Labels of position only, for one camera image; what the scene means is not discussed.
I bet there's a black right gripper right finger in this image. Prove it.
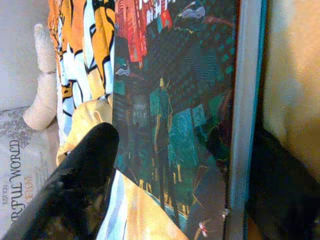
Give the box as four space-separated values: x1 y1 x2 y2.
246 124 320 240

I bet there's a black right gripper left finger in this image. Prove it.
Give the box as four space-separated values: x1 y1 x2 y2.
0 122 120 240

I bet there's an orange cartoon egg blanket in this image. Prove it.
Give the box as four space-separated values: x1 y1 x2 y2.
47 0 320 240

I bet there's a colourful illustrated book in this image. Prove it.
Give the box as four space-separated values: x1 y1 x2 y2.
112 0 268 240

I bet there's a printed grey headboard cover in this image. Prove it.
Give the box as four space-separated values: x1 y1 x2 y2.
0 107 61 236

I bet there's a beige twisted long pillow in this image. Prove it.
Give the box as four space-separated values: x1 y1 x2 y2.
22 23 60 131

